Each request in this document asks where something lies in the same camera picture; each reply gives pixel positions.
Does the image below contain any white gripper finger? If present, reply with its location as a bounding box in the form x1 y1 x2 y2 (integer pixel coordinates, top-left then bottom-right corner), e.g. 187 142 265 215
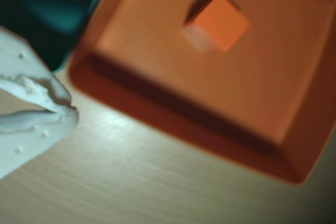
0 109 80 180
0 26 77 112

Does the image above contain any orange cube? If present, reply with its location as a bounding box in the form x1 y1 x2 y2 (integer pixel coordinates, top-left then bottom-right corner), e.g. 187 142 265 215
181 0 250 52

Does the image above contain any teal plastic box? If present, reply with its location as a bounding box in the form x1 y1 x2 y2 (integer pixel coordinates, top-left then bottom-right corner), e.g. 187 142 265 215
0 0 118 73

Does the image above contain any orange plastic box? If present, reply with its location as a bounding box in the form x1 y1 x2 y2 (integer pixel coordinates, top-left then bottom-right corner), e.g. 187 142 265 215
67 0 336 186

